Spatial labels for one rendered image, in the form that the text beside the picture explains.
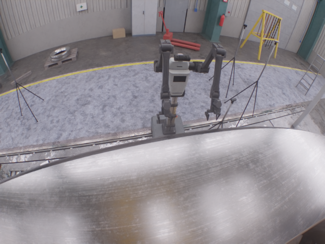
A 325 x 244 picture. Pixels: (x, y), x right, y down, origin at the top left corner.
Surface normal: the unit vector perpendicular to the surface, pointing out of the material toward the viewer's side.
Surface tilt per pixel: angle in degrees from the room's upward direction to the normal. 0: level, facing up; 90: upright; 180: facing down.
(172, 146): 0
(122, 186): 0
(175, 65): 90
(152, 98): 0
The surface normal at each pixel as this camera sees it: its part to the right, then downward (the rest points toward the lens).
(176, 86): 0.13, 0.78
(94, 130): 0.07, -0.62
